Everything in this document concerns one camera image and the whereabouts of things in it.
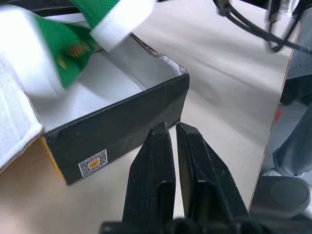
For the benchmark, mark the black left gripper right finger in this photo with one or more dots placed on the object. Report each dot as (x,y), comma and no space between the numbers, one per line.
(209,180)

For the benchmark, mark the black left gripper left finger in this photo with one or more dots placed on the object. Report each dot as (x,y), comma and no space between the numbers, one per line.
(148,175)

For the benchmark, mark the black shoebox with white lining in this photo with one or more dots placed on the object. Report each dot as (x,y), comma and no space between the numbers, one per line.
(117,122)

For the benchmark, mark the white shoebox lid flap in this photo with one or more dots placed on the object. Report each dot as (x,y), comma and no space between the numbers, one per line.
(14,117)

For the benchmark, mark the green shoe with white sole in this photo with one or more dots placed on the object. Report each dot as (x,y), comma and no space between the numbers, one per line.
(114,22)
(67,56)

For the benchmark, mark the white QR code sticker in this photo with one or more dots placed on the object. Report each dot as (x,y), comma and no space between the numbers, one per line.
(93,162)

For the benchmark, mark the grey round robot joint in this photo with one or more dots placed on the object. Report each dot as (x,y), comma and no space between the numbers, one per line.
(288,195)

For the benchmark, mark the person in grey trousers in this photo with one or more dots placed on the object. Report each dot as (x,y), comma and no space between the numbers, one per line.
(298,63)

